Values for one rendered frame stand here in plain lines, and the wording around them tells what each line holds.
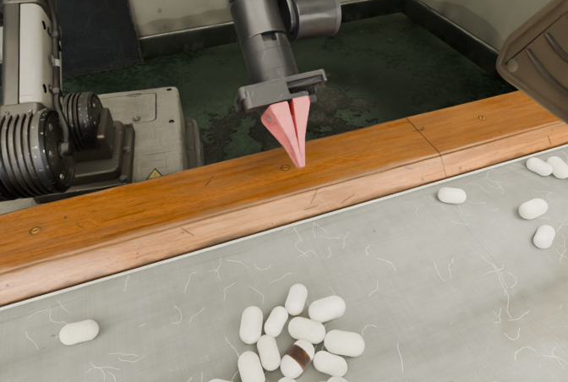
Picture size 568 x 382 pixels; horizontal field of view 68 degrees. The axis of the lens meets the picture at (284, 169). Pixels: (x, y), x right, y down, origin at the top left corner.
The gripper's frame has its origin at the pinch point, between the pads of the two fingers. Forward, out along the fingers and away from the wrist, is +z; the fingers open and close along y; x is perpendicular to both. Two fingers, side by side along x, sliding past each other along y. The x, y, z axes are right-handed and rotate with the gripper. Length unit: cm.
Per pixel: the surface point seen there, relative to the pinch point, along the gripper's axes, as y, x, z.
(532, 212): 25.2, -3.4, 13.8
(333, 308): -2.7, -6.4, 15.4
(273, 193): -3.3, 3.8, 2.9
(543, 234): 23.7, -5.5, 16.0
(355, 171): 8.0, 4.1, 3.1
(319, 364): -6.0, -8.9, 18.9
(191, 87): 2, 159, -60
